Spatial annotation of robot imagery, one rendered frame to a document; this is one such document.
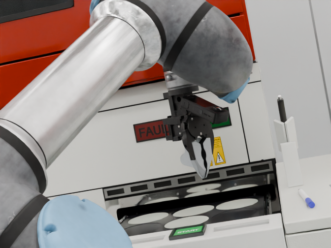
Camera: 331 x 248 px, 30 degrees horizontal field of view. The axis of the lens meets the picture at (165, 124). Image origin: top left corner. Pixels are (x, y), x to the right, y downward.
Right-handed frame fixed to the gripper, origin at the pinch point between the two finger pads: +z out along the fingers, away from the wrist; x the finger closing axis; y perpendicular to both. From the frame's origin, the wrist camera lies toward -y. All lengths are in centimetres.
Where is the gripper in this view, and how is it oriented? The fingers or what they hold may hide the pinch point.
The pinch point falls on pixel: (205, 172)
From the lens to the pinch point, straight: 142.0
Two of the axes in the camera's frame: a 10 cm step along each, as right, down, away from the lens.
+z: 1.9, 9.8, 0.5
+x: -7.1, 1.7, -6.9
